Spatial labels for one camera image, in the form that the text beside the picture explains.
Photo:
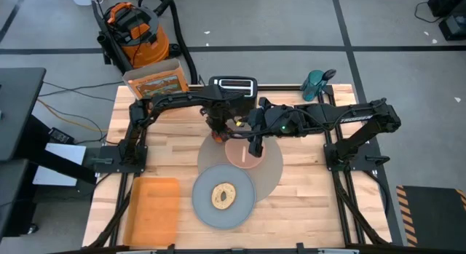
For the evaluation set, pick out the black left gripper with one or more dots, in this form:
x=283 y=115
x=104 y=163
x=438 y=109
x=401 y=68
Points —
x=220 y=115

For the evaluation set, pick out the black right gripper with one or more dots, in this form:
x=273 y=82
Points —
x=276 y=119

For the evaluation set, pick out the toasted bagel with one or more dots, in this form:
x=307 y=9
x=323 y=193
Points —
x=218 y=204

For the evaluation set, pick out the grey round plate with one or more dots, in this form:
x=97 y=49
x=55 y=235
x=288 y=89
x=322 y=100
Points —
x=204 y=205
x=269 y=175

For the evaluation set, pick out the orange illustrated cereal box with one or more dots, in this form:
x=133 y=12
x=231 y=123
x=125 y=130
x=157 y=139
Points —
x=160 y=84

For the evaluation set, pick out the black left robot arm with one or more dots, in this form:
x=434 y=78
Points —
x=171 y=99

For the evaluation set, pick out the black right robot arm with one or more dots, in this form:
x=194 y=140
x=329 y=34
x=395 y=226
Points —
x=364 y=117

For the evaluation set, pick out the pink plastic bowl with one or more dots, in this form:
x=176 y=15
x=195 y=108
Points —
x=236 y=158

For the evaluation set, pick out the black two-slot toaster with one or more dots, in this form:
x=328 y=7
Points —
x=234 y=87

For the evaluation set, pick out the translucent orange plastic bin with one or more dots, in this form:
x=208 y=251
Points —
x=153 y=210

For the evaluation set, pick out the orange shop vacuum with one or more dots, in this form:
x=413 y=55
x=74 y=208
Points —
x=145 y=43

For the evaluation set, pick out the black power adapter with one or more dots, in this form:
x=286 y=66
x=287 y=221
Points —
x=62 y=135

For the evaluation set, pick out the white paper sheet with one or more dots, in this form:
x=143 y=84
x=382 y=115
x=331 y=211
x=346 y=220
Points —
x=58 y=166

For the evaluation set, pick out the black hazard-striped floor mat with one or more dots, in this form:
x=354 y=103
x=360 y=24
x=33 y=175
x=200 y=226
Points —
x=433 y=217

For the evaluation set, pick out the black desk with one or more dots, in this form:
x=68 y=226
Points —
x=18 y=108

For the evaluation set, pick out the black equipment box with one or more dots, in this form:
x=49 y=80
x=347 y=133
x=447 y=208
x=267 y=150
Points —
x=451 y=14

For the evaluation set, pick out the black aluminium table frame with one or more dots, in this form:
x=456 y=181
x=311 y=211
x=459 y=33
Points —
x=340 y=195

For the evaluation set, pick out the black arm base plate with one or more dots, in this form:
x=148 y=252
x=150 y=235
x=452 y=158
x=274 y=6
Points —
x=371 y=160
x=105 y=160

